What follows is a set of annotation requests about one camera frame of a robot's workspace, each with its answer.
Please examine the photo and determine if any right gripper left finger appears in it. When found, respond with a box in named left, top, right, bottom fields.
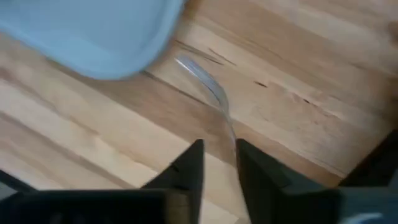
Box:
left=141, top=138, right=205, bottom=224

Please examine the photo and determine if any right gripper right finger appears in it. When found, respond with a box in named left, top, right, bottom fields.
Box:
left=235, top=138, right=343, bottom=224

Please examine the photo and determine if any fork with orange handle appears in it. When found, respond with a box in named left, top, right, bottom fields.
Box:
left=173, top=55, right=241, bottom=167

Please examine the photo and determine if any light blue plastic tray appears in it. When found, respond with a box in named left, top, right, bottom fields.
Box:
left=0, top=0, right=188, bottom=82

